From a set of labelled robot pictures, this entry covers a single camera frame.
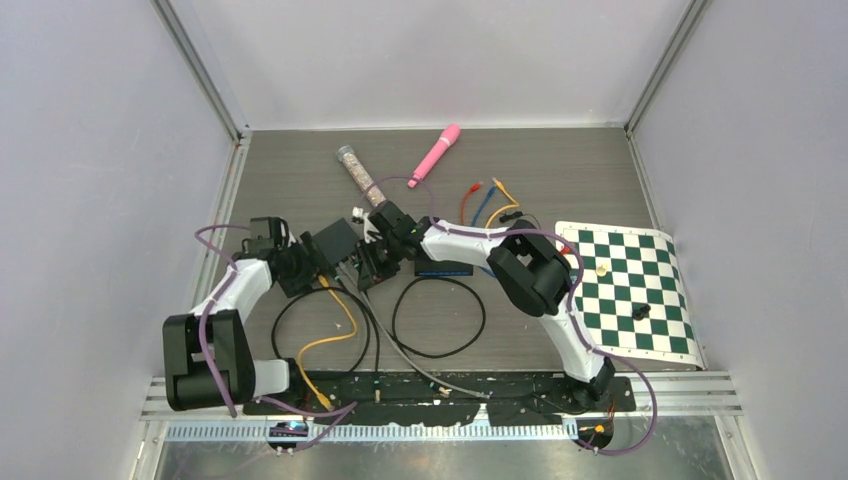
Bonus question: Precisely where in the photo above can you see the black cable teal boot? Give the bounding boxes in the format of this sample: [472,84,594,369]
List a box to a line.
[269,279,383,410]
[367,268,492,370]

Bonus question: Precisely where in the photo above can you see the black chess piece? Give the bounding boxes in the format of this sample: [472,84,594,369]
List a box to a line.
[632,304,651,320]

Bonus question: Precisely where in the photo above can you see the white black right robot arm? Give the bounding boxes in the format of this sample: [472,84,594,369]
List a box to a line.
[353,200,616,411]

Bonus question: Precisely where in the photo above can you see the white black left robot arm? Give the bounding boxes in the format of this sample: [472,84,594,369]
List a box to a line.
[162,217,314,414]

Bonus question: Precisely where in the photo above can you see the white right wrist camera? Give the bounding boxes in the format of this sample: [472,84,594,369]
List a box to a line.
[351,207,381,243]

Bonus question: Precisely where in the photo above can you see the yellow ethernet cable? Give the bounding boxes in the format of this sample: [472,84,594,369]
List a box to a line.
[484,176,521,230]

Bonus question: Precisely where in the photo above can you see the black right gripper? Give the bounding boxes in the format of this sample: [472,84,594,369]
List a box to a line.
[356,234,406,291]

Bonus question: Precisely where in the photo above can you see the glitter tube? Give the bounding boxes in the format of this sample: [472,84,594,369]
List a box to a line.
[336,145,386,207]

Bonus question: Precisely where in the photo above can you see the small black TP-Link switch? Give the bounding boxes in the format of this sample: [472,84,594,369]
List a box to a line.
[413,259,474,277]

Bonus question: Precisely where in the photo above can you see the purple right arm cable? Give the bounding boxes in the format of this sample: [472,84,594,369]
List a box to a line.
[360,175,660,458]

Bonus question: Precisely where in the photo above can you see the grey ethernet cable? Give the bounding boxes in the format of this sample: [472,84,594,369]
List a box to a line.
[337,261,492,401]

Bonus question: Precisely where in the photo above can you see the green white checkerboard mat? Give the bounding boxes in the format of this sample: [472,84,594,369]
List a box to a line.
[555,221,705,369]

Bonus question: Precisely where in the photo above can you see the yellow cable in grey switch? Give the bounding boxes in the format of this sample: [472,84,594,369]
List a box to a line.
[295,274,360,412]

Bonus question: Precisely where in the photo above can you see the dark grey network switch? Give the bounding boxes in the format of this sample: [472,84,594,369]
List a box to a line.
[313,218,360,267]

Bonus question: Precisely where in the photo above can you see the blue ethernet cable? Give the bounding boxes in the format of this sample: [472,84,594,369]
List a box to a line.
[470,186,498,280]

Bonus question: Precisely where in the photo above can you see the pink marker pen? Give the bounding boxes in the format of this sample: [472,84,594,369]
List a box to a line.
[407,124,461,189]

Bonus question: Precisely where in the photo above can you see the aluminium front rail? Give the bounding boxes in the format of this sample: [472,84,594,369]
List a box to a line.
[140,372,743,423]

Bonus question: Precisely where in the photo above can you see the red ethernet cable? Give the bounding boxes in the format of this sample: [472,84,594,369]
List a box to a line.
[459,182,574,256]

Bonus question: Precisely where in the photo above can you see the black power adapter with cord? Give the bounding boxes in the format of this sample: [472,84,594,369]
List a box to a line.
[498,210,541,229]

